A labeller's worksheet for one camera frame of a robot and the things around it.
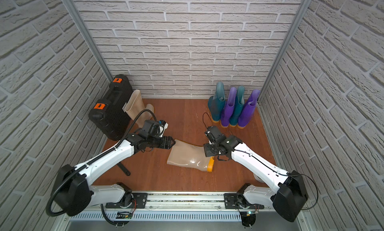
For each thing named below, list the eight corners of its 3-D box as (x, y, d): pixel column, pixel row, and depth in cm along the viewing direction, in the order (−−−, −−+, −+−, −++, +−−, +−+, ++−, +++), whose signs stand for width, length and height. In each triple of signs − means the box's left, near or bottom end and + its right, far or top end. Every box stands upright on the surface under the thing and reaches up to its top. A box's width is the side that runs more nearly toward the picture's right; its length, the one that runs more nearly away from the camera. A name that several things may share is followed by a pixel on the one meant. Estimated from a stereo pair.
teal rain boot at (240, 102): (228, 128, 104) (236, 104, 84) (230, 110, 114) (238, 85, 94) (234, 129, 103) (244, 105, 83) (236, 112, 114) (245, 86, 94)
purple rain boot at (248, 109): (234, 128, 104) (244, 104, 84) (240, 112, 113) (249, 87, 93) (244, 132, 102) (256, 108, 82) (248, 115, 111) (260, 90, 91)
